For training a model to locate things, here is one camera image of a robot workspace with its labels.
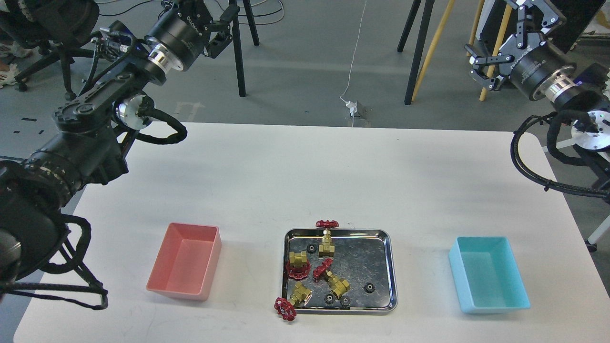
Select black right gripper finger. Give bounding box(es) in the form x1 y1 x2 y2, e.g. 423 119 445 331
465 44 517 72
470 66 506 91

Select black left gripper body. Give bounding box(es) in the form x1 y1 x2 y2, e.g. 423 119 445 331
145 0 233 72

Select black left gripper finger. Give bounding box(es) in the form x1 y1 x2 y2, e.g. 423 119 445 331
218 5 240 25

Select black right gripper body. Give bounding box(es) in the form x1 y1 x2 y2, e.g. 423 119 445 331
499 0 577 101

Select brass valve red handwheel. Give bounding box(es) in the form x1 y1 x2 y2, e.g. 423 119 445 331
285 251 311 281

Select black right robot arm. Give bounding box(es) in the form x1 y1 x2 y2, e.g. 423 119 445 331
465 0 609 202

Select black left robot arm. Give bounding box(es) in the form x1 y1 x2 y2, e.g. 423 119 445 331
1 0 240 310

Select blue plastic box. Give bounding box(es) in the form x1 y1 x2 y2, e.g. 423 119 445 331
448 236 531 314

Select pink plastic box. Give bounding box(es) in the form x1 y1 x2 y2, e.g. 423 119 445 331
146 223 222 302

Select brass valve top of tray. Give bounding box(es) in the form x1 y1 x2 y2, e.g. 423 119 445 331
315 220 339 258

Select brass valve of tray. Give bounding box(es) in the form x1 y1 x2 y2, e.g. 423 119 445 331
312 258 351 298
315 220 339 258

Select small black gear right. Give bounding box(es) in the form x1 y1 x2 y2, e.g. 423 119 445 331
363 282 375 293

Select small black gear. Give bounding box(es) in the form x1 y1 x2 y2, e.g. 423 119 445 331
363 282 375 293
306 244 317 254
323 293 336 305
340 295 351 310

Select small black gear top left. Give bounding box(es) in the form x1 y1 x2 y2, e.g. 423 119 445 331
306 244 317 254

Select brass valve centre of tray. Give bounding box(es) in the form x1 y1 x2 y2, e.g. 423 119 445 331
312 258 351 298

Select small black gear bottom middle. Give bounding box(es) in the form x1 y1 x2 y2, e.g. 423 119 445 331
340 295 351 310

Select small black gear bottom left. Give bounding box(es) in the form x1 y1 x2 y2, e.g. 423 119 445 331
323 293 336 305

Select brass valve bottom left edge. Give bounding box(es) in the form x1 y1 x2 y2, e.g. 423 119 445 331
273 282 313 322

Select wooden easel legs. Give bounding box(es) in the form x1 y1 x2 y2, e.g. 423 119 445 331
413 0 512 102

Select black tripod stand right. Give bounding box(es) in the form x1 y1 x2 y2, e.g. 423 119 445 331
396 0 435 106

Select black tripod stand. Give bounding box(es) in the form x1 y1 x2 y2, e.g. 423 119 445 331
396 0 435 106
232 0 260 97

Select black tripod stand left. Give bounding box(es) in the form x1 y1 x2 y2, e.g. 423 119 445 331
232 0 260 97

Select black office chair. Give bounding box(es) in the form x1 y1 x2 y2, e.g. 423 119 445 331
1 0 100 101

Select shiny metal tray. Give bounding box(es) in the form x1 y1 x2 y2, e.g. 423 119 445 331
281 228 398 315

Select black cables on floor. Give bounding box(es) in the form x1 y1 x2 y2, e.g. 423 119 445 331
95 0 285 26

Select white charger with cable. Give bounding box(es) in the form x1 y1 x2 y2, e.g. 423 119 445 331
339 0 368 127

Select white stand frame right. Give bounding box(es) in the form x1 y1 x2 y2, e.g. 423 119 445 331
555 139 610 252

